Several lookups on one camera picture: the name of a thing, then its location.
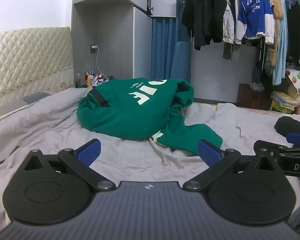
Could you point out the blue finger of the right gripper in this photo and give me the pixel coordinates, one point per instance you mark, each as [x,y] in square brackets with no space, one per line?
[293,138]

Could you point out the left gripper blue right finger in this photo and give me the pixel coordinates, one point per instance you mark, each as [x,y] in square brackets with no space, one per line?
[219,162]

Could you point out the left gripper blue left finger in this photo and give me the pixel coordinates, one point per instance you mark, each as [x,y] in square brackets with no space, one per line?
[77,162]

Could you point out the green hoodie sweatshirt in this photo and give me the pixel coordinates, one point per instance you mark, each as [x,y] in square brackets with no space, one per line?
[138,109]

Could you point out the stack of books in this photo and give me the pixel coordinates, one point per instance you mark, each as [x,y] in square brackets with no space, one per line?
[284,100]

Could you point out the green plastic stool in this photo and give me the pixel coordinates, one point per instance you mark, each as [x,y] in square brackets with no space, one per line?
[275,106]

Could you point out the dark brown box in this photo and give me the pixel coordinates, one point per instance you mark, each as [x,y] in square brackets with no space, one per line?
[248,98]

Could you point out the light blue hanging garment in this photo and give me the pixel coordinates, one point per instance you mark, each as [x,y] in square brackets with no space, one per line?
[280,67]

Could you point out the orange bottle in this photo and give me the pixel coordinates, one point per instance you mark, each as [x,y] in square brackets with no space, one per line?
[89,83]

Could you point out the blue covered chair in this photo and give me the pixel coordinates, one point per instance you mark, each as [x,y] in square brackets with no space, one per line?
[181,64]

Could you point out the cream quilted headboard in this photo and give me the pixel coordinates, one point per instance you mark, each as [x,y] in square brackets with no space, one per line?
[35,60]

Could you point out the blue curtain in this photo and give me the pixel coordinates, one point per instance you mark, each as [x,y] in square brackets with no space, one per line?
[166,33]

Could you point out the blue white jersey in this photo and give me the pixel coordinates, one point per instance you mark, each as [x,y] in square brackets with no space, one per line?
[255,19]

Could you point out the grey wardrobe cabinet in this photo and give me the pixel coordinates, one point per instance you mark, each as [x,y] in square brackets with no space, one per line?
[114,37]

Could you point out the white hanging jacket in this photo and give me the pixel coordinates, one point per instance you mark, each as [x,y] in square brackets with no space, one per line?
[230,22]

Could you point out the black hanging jacket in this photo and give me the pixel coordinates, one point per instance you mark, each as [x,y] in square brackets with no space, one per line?
[204,21]

